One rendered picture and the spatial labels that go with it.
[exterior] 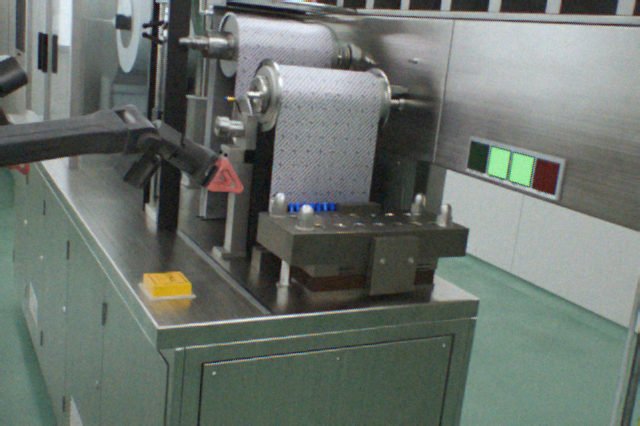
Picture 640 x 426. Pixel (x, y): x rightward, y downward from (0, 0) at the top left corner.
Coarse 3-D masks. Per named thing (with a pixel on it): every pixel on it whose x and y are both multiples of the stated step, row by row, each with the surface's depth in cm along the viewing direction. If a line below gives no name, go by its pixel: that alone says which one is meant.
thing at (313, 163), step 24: (288, 144) 148; (312, 144) 151; (336, 144) 153; (360, 144) 156; (288, 168) 150; (312, 168) 152; (336, 168) 155; (360, 168) 158; (288, 192) 151; (312, 192) 154; (336, 192) 156; (360, 192) 159
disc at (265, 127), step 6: (264, 60) 150; (270, 60) 147; (258, 66) 153; (264, 66) 150; (270, 66) 147; (276, 66) 145; (276, 72) 145; (276, 78) 145; (276, 102) 145; (276, 108) 145; (276, 114) 145; (270, 120) 148; (276, 120) 146; (258, 126) 153; (264, 126) 150; (270, 126) 148
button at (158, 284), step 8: (176, 272) 137; (144, 280) 134; (152, 280) 131; (160, 280) 131; (168, 280) 132; (176, 280) 132; (184, 280) 133; (152, 288) 129; (160, 288) 129; (168, 288) 130; (176, 288) 131; (184, 288) 131; (152, 296) 129; (160, 296) 129
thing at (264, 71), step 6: (258, 72) 152; (264, 72) 149; (270, 72) 146; (270, 78) 146; (270, 84) 146; (276, 84) 145; (276, 90) 145; (276, 96) 145; (270, 102) 146; (270, 108) 146; (258, 114) 152; (264, 114) 149; (270, 114) 147; (258, 120) 152; (264, 120) 149; (378, 120) 159
